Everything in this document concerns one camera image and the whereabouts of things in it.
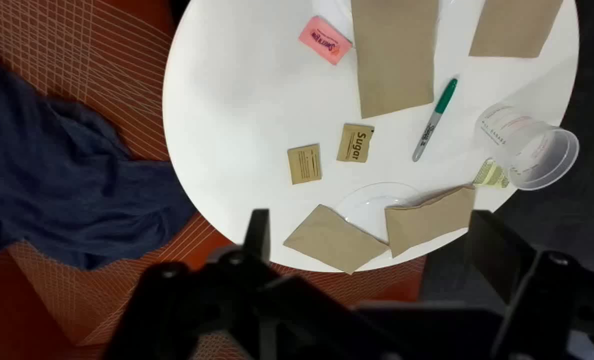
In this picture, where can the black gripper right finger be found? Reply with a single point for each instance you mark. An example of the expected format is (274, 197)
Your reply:
(499, 253)

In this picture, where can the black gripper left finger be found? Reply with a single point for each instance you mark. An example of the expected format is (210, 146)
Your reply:
(257, 241)

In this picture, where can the green capped marker pen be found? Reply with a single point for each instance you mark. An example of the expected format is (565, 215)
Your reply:
(434, 119)

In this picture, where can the clear plastic cup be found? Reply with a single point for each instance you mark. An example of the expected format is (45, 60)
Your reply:
(533, 153)

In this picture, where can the brown napkin near lid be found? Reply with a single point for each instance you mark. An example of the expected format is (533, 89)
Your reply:
(328, 239)

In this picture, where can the folded brown napkin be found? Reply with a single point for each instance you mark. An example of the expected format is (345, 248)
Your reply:
(408, 227)

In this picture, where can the yellow sweetener packet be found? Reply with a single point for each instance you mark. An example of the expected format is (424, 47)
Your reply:
(490, 174)

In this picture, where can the clear plastic dome lid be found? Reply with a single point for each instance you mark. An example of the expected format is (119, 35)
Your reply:
(367, 204)

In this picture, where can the round white table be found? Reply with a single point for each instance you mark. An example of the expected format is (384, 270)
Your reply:
(241, 90)

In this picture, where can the pink sweetener packet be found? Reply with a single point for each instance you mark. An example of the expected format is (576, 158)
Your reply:
(320, 37)

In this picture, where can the dark blue cloth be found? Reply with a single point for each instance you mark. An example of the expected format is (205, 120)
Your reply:
(73, 190)

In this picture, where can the brown napkin at table edge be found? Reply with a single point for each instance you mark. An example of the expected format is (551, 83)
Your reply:
(514, 28)

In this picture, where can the orange red sofa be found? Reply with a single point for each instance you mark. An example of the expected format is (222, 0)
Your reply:
(106, 54)

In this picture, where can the long brown paper napkin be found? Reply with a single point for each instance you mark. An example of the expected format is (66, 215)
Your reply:
(394, 49)

